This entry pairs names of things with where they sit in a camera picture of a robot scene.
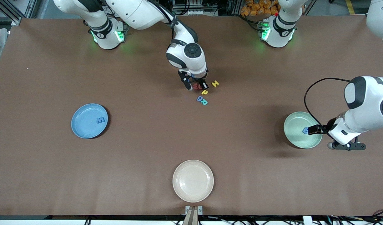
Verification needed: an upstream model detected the beige round plate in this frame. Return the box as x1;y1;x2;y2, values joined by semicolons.
172;160;214;203

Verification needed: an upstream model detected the white power strip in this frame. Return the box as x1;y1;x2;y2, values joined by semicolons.
115;0;135;11

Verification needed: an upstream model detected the metal table edge bracket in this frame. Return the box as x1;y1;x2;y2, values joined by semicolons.
185;205;203;225

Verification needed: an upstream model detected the bag of orange fruits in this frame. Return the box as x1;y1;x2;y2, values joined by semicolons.
240;0;281;17

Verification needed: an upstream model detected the blue round plate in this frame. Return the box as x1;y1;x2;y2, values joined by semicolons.
71;103;108;139

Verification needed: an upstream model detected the green round plate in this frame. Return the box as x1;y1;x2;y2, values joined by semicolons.
284;112;323;149

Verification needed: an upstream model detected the aluminium frame profile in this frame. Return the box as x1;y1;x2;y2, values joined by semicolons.
0;0;23;26

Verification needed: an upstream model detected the background control equipment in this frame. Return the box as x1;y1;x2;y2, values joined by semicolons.
172;0;218;16

